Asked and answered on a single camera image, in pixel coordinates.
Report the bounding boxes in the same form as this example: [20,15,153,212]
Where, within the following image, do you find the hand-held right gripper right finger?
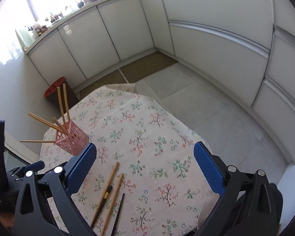
[193,141,277,236]

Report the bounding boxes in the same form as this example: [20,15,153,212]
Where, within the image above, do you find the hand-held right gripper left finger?
[13,143,97,236]

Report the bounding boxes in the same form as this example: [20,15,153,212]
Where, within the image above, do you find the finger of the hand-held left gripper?
[19,160,45,174]
[6,168,25,190]

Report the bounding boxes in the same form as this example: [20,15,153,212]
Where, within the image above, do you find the pink plastic basket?
[54,121,89,156]

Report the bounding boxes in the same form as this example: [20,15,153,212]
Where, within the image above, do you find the light wooden chopstick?
[101,173,125,236]
[90,162,120,228]

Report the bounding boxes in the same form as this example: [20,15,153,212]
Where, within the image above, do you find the bunch of wooden chopsticks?
[20,84,71,144]

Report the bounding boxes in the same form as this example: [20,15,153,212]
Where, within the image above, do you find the floral tablecloth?
[39,84,219,236]

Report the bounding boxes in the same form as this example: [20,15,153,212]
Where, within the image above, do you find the brown trash bin red bag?
[44,77,79,112]

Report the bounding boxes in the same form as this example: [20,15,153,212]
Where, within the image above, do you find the brown floor mat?
[119,50,179,83]
[79,70,127,99]

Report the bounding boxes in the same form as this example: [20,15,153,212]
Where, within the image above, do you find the white cutting board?
[15,28,37,48]

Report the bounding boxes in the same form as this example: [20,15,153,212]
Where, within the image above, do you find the white kitchen base cabinets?
[27,0,295,165]

